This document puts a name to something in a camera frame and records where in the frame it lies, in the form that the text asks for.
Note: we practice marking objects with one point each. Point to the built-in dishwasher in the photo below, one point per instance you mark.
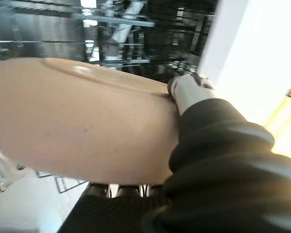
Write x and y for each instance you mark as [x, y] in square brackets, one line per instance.
[38, 29]

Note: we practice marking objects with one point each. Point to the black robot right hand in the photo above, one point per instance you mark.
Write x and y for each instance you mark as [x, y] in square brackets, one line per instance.
[220, 182]

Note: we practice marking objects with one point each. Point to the beige round ceramic plate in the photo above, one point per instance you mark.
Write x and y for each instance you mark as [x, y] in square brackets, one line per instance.
[75, 126]

